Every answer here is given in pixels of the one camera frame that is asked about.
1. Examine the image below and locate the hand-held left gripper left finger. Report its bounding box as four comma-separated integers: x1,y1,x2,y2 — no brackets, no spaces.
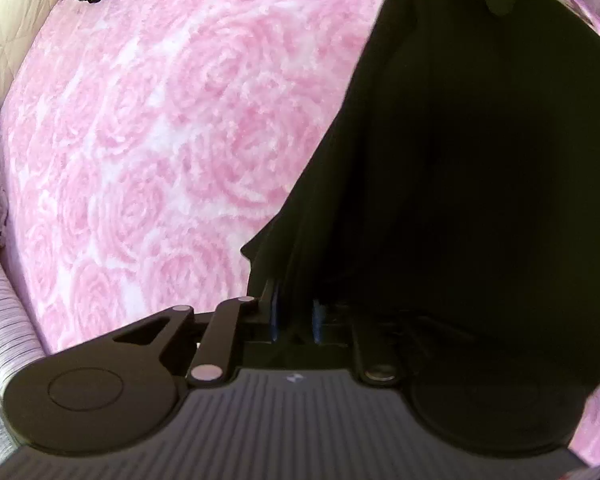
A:
111,287,284,388

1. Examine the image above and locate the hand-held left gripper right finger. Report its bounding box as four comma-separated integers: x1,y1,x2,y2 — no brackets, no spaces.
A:
311,299,402,386

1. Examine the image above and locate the black garment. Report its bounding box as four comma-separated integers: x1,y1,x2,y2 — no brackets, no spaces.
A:
241,0,600,411

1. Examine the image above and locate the pink floral blanket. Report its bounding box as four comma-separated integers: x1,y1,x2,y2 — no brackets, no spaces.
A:
0,0,600,467

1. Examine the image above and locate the white striped rolled quilt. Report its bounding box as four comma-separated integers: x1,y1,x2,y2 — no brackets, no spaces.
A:
0,230,49,461

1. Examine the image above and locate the white quilted mattress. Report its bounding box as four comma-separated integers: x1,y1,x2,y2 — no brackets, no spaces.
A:
0,0,67,117

